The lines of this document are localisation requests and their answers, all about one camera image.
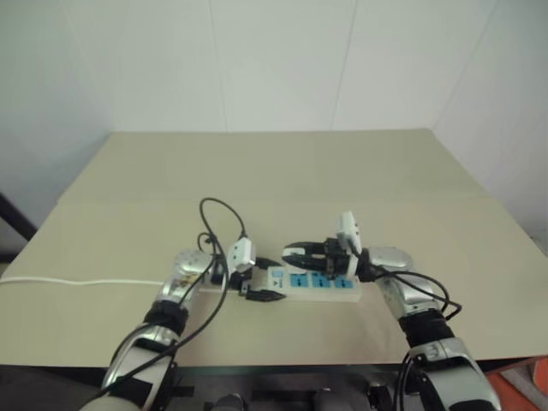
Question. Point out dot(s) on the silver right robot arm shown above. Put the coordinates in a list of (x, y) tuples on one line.
[(421, 308)]

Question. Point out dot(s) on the orange object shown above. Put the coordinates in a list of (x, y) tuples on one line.
[(522, 385)]

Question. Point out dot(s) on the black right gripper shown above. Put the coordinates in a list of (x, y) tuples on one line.
[(337, 258)]

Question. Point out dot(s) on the dark rounded shape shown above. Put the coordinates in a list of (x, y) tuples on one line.
[(229, 403)]

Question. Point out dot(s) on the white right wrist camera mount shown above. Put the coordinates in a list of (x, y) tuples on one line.
[(349, 231)]

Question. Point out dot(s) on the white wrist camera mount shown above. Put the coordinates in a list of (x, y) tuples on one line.
[(349, 231), (241, 253)]

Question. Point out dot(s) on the dark furniture piece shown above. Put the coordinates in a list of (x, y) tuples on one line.
[(15, 231)]

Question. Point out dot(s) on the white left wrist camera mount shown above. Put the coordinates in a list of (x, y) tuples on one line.
[(241, 253)]

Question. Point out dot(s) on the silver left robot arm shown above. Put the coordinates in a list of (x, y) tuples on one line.
[(171, 291)]

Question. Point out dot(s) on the white power strip blue sockets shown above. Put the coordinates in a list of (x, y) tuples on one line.
[(325, 291)]

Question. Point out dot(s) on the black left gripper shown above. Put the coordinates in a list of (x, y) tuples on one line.
[(240, 284)]

